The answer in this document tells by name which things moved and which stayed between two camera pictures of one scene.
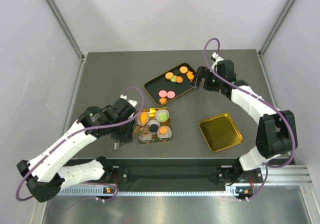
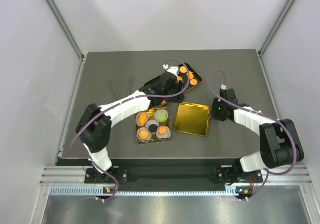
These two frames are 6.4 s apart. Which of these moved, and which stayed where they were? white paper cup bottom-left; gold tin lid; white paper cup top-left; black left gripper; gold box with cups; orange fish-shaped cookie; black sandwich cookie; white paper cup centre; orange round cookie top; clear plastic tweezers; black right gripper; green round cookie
Moved: gold tin lid; clear plastic tweezers; black left gripper; black right gripper
Stayed: green round cookie; white paper cup bottom-left; gold box with cups; white paper cup top-left; white paper cup centre; black sandwich cookie; orange fish-shaped cookie; orange round cookie top
